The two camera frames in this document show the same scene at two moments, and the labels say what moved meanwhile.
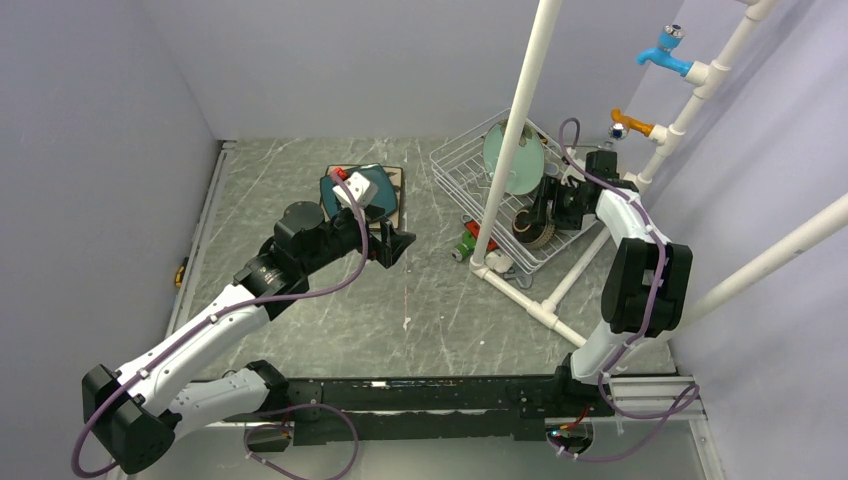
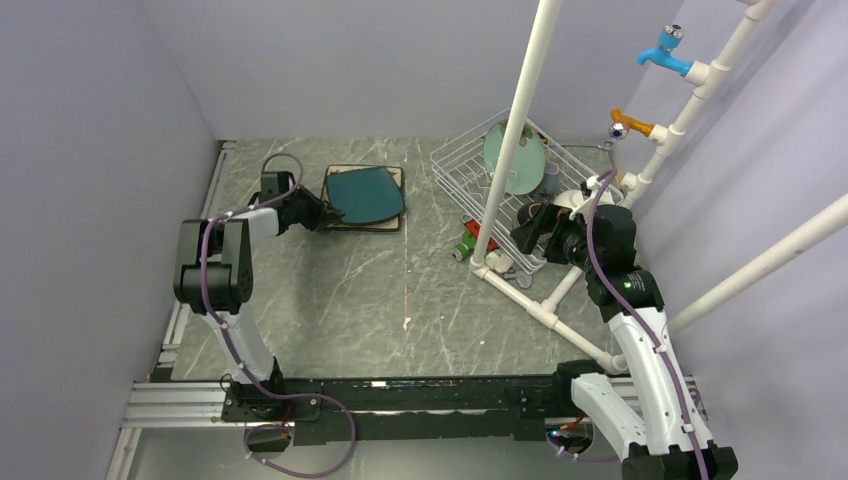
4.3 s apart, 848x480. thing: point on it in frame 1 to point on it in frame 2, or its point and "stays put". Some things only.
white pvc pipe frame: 704,76 stays put
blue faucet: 670,38 stays put
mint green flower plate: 530,165 stays put
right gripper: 547,192 to 560,221
